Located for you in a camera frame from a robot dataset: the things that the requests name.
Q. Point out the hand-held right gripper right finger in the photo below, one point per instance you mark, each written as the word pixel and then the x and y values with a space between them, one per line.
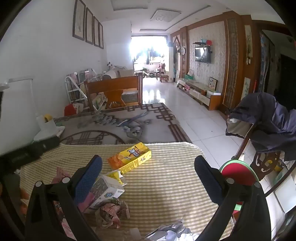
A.
pixel 208 180

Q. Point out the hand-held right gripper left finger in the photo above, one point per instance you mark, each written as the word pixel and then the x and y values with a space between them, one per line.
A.
pixel 89 180

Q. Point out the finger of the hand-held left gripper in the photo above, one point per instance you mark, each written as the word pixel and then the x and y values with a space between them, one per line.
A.
pixel 47 144

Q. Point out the red basin green rim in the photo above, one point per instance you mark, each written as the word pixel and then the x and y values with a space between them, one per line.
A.
pixel 238 171

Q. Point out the red foil wrapper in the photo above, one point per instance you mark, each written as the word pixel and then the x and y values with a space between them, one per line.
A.
pixel 111 212

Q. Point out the person's left forearm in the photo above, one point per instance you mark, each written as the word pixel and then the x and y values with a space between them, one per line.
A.
pixel 24 204

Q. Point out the white milk carton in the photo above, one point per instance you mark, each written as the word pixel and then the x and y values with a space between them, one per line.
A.
pixel 104 190

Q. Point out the yellow tape roll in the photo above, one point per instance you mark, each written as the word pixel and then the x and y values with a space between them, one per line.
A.
pixel 47 116

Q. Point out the clear plastic bag red print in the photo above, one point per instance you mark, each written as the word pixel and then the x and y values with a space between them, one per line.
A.
pixel 61 175

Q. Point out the yellow drink carton box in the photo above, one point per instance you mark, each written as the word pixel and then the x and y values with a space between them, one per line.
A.
pixel 129 157

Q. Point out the carved wooden chair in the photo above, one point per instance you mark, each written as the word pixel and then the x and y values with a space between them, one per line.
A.
pixel 256 162

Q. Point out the white book rack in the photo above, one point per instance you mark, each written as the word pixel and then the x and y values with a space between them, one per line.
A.
pixel 74 88

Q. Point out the silver foil bag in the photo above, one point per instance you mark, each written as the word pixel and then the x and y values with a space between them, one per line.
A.
pixel 171 231

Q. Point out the white desk lamp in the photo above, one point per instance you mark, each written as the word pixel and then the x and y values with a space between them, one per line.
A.
pixel 20 81

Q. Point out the wooden bench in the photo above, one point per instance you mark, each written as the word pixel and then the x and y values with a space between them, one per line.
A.
pixel 111 85

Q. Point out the blue jacket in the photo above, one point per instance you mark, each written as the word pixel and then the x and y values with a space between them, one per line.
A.
pixel 266 115

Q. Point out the wooden television cabinet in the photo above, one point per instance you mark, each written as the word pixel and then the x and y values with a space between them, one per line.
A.
pixel 198 89

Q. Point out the small framed picture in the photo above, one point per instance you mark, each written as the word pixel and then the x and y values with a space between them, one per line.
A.
pixel 213 83

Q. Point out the beige sofa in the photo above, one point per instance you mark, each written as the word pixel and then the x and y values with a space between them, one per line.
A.
pixel 115 73

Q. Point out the small wooden chair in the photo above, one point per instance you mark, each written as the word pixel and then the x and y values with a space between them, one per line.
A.
pixel 163 77

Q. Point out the white standing air conditioner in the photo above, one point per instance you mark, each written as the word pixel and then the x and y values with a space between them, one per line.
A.
pixel 171 64

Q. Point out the ceiling light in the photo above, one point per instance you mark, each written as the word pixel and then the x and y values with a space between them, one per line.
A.
pixel 164 15

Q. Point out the framed wall picture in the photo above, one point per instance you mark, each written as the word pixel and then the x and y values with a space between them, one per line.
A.
pixel 101 36
pixel 96 31
pixel 78 20
pixel 89 25

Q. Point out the wall television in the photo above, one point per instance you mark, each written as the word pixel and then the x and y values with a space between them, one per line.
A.
pixel 202 55

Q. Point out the wall shelf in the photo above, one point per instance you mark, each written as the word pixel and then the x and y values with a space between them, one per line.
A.
pixel 203 42

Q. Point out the hanging wall scroll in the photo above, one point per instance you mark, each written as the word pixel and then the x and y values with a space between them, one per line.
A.
pixel 248 39

